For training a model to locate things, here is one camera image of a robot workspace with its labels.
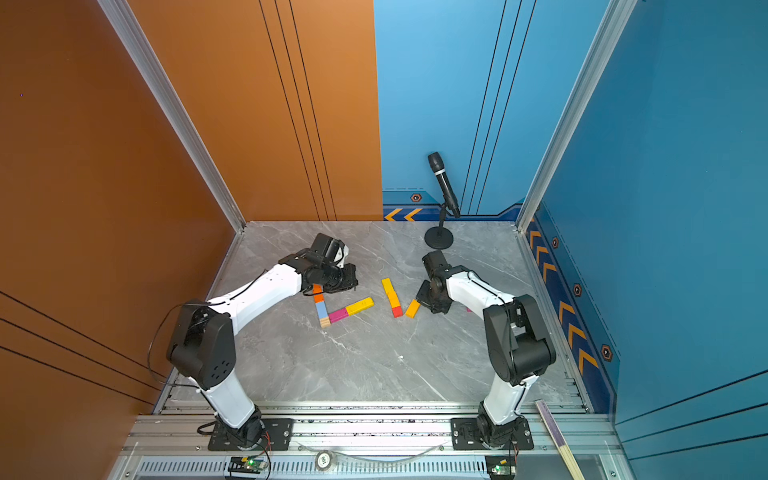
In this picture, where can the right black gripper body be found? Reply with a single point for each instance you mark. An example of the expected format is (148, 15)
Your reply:
(441, 302)

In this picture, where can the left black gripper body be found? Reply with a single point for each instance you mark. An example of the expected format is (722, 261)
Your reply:
(333, 277)

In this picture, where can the orange long block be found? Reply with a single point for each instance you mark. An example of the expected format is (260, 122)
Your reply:
(318, 294)

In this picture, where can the yellow-orange block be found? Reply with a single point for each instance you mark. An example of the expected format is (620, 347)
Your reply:
(412, 309)

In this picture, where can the long yellow block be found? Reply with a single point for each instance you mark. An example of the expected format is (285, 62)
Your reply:
(360, 306)

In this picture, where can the light blue block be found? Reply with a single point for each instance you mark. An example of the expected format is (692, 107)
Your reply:
(321, 310)

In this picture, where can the small yellow block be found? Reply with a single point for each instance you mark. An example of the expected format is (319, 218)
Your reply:
(390, 293)

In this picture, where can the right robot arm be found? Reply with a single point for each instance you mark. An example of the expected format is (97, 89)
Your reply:
(518, 344)

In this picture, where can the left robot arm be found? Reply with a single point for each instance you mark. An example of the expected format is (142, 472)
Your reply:
(202, 347)

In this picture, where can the black microphone on stand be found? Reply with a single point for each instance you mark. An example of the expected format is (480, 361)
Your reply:
(439, 237)

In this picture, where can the right green circuit board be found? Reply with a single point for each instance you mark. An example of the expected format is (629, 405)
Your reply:
(500, 468)

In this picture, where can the green circuit board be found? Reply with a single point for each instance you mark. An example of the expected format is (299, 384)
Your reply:
(500, 468)
(248, 467)

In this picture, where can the left green circuit board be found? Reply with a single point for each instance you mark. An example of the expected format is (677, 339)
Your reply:
(248, 467)

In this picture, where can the folded fan stick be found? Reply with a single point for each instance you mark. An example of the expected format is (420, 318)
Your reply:
(559, 441)

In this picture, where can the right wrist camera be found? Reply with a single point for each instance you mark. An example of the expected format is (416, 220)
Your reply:
(435, 264)

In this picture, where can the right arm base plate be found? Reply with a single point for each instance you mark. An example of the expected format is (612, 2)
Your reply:
(465, 433)

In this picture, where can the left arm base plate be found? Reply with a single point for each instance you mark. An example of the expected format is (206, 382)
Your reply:
(271, 433)

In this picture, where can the aluminium front rail frame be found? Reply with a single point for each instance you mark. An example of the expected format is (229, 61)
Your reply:
(369, 440)

